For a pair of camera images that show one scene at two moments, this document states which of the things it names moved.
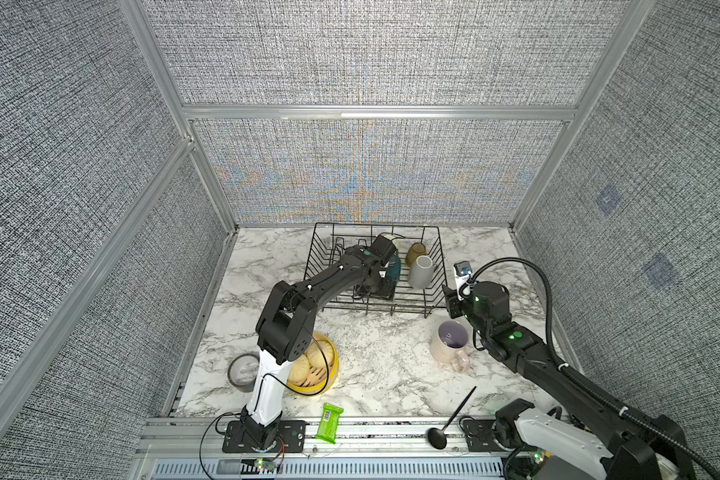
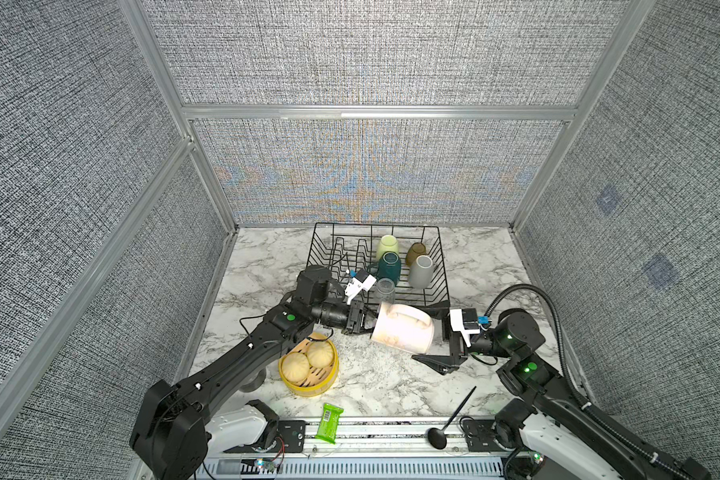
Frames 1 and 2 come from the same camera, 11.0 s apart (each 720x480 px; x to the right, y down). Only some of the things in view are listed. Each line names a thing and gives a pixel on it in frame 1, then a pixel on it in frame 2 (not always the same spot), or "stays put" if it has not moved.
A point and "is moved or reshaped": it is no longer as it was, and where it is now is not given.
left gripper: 387,291 to 354,317
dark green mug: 393,270 stays put
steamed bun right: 320,353 stays put
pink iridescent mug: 448,343 is moved or reshaped
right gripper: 453,301 to 447,366
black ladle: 437,436 stays put
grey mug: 421,272 stays put
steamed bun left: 300,370 stays put
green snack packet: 329,422 stays put
